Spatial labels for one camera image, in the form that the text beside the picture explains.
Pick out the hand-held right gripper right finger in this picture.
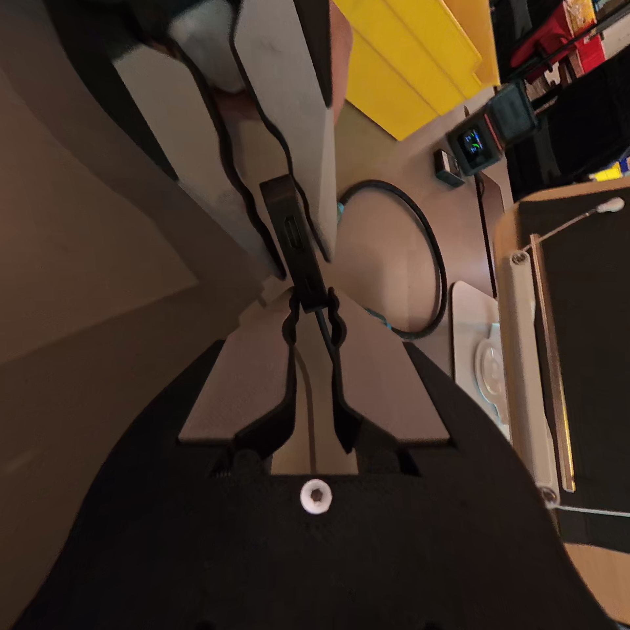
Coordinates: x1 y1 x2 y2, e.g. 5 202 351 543
327 287 451 454

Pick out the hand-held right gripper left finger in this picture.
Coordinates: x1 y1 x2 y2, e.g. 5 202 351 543
177 288 301 457

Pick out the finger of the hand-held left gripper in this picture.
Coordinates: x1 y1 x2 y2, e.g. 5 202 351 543
111 41 288 282
234 0 339 263

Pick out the yellow plastic bin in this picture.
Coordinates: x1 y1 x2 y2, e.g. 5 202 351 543
334 0 501 142

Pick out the black braided HDMI cable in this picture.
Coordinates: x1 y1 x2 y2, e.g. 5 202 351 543
336 178 449 341

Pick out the black square adapter hub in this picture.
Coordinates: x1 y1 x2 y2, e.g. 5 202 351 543
259 175 338 362

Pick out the person's left hand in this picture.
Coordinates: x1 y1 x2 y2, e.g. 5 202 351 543
322 0 356 129

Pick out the white board stand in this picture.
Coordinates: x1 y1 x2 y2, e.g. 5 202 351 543
451 250 577 510

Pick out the black battery charging case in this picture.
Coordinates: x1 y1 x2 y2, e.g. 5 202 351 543
446 80 540 178

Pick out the red bag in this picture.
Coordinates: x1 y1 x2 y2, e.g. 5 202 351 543
511 0 605 74

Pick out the black office chair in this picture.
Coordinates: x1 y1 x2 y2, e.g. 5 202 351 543
507 49 630 185

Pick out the black camera battery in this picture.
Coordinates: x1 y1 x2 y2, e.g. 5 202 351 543
433 149 466 188

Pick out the thin wire white-tipped clip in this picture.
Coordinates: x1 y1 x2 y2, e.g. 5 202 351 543
521 196 627 258
540 486 630 518

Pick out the black charger cable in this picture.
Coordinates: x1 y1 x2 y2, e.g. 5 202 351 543
473 172 499 298

